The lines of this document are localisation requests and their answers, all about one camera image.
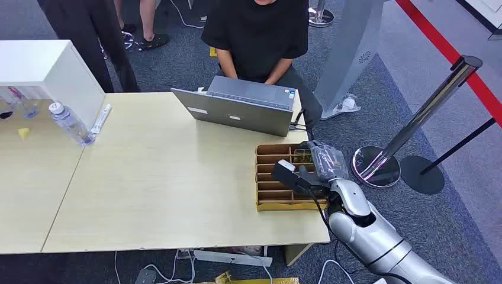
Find clear bottle with red label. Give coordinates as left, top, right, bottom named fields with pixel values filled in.
left=0, top=86, right=40, bottom=119

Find white floor cable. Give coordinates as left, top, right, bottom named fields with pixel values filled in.
left=317, top=259, right=356, bottom=284

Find white tube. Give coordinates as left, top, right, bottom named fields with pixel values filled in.
left=90, top=103, right=113, bottom=135

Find standing person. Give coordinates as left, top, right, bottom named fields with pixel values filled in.
left=37, top=0, right=141, bottom=94

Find black power adapter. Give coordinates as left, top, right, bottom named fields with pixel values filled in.
left=134, top=268, right=157, bottom=284

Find seated person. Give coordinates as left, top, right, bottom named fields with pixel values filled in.
left=201, top=0, right=325, bottom=131

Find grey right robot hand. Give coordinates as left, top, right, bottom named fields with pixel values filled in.
left=300, top=140, right=350, bottom=185

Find grey gate pillar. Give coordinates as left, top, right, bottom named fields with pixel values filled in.
left=313, top=0, right=388, bottom=121

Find white power strip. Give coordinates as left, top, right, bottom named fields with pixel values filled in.
left=193, top=249, right=273, bottom=269

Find white cabinet box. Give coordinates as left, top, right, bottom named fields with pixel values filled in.
left=0, top=39, right=106, bottom=129

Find white device on pillar foot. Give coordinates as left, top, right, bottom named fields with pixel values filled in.
left=336, top=93, right=362, bottom=115

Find wooden slotted card box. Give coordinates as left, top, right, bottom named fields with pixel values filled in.
left=255, top=143, right=329, bottom=212

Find chrome stanchion base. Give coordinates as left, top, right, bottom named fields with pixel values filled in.
left=308, top=0, right=336, bottom=28

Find yellow cardboard box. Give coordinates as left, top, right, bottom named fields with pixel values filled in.
left=194, top=271, right=301, bottom=284

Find chrome stanchion post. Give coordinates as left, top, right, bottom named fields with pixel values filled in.
left=350, top=54, right=484, bottom=189

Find red barrier belt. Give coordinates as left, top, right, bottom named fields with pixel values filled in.
left=394, top=0, right=502, bottom=129

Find black stanchion post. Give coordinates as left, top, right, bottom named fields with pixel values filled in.
left=400, top=117, right=497, bottom=196

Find black laptop cable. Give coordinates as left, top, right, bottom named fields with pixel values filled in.
left=289, top=109, right=316, bottom=141

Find clear plastic water bottle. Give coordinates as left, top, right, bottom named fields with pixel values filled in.
left=49, top=102, right=96, bottom=147

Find person's legs with sandals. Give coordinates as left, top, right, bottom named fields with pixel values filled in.
left=113, top=0, right=171, bottom=52

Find grey laptop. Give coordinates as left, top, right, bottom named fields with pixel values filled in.
left=170, top=75, right=297, bottom=138

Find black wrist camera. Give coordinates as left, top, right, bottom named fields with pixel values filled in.
left=271, top=159, right=331, bottom=197

